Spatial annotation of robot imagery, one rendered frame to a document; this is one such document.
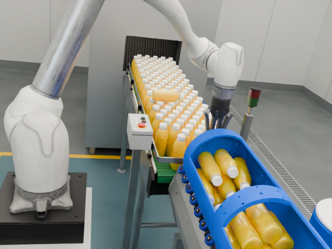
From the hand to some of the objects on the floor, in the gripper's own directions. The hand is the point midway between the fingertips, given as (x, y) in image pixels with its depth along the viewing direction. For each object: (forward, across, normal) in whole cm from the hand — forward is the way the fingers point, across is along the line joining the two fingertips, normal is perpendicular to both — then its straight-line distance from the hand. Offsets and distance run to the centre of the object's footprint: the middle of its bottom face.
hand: (212, 141), depth 150 cm
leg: (+116, +5, -1) cm, 116 cm away
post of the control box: (+116, +27, -28) cm, 122 cm away
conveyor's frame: (+116, -2, -94) cm, 150 cm away
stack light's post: (+116, -38, -46) cm, 130 cm away
